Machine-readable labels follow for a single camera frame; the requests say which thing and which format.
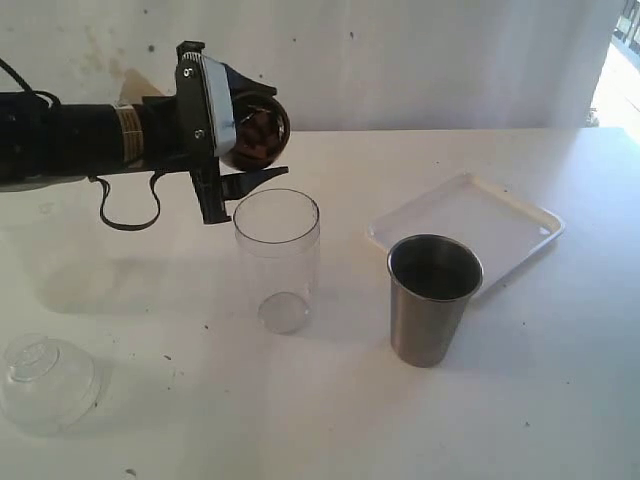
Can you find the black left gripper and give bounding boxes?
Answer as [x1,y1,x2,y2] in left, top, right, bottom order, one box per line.
[154,41,289,224]

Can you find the brown wooden cup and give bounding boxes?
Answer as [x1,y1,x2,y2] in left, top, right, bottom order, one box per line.
[220,92,291,172]

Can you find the stainless steel cup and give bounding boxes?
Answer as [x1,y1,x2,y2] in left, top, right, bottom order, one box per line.
[387,234,484,368]

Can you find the translucent white plastic cup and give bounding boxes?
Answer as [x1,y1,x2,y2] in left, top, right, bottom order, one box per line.
[1,191,64,312]

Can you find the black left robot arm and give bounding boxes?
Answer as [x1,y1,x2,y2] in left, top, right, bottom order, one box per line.
[1,41,291,225]

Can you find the clear plastic cup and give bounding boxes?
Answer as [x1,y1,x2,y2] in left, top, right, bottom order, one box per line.
[233,188,320,334]

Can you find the clear dome lid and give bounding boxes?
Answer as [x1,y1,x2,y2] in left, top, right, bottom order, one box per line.
[1,334,102,436]

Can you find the brown wooden cubes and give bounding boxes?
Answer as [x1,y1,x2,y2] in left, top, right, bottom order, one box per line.
[236,109,280,161]

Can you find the white square plastic tray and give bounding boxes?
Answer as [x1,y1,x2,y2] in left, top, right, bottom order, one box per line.
[367,173,565,301]

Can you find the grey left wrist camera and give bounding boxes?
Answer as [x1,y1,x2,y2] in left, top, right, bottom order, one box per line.
[202,56,236,157]

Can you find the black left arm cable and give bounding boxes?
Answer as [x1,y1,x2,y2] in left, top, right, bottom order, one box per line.
[87,169,164,231]

